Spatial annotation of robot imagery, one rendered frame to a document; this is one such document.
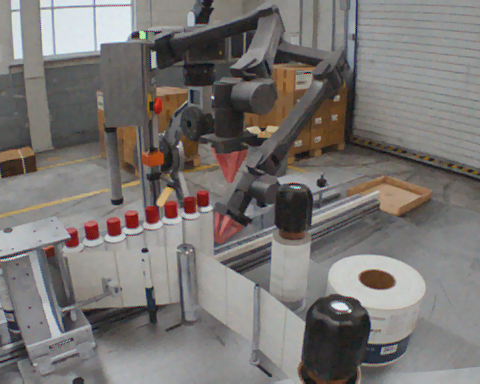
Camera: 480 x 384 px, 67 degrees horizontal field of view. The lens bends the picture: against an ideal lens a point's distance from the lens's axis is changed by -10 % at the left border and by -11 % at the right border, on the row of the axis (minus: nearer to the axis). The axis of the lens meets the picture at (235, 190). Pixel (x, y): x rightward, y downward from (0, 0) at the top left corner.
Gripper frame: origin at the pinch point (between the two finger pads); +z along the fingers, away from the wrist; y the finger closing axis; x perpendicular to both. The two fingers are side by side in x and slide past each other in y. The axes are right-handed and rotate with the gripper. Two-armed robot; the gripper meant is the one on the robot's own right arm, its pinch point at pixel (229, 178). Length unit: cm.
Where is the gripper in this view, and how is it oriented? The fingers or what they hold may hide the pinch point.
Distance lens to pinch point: 83.5
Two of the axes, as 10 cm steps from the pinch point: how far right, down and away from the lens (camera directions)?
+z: 0.1, 9.4, 3.4
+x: -6.4, -2.6, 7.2
